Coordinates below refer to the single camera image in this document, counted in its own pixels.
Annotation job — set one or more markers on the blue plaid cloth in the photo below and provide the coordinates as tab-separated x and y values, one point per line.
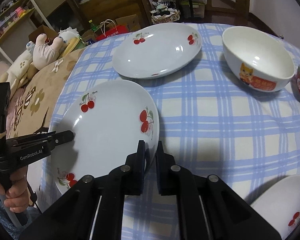
209	121

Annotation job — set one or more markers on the large cherry plate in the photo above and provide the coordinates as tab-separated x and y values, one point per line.
280	205

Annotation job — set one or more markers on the white cartoon bowl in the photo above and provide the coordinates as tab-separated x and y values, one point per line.
257	59

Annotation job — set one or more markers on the small cherry plate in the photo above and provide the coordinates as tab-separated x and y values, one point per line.
156	51
107	121

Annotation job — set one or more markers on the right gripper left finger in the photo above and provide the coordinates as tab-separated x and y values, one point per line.
93	207

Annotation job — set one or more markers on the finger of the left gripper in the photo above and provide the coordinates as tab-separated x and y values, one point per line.
59	138

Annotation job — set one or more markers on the pink plush toy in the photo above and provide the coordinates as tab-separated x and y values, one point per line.
44	54

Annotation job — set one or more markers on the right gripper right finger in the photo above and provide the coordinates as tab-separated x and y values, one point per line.
207	207

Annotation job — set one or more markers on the left hand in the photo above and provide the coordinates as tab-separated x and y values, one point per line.
17	197

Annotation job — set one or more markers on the brown floral blanket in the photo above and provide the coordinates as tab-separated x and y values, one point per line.
31	108

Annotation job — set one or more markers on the cardboard box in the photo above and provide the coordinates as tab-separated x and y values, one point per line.
131	22

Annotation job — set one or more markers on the wicker basket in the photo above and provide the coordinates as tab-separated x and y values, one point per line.
165	16

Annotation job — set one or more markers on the small cherry plate front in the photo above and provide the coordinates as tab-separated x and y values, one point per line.
107	121

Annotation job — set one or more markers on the wooden wardrobe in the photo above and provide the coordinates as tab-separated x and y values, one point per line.
77	13

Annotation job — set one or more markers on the red paper bag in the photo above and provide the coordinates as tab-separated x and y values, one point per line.
109	29

